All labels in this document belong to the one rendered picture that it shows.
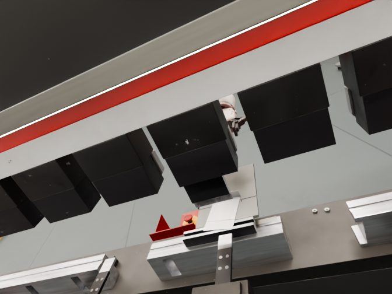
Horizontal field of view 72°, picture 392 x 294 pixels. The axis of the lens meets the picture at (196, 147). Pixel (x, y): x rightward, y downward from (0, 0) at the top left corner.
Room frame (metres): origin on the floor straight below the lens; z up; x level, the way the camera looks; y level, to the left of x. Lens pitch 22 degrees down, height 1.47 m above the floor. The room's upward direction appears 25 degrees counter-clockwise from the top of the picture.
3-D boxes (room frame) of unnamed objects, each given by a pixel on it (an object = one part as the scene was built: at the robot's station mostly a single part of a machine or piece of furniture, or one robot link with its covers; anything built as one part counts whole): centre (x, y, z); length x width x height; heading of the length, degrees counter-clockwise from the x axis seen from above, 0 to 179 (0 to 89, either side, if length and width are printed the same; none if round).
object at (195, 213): (0.97, 0.21, 0.75); 0.20 x 0.16 x 0.18; 73
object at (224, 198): (0.58, 0.02, 1.13); 0.10 x 0.02 x 0.10; 72
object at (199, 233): (0.58, 0.04, 0.99); 0.20 x 0.03 x 0.03; 72
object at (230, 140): (0.57, -0.01, 1.26); 0.15 x 0.09 x 0.17; 72
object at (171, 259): (0.59, 0.07, 0.92); 0.39 x 0.06 x 0.10; 72
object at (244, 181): (0.72, -0.03, 1.00); 0.26 x 0.18 x 0.01; 162
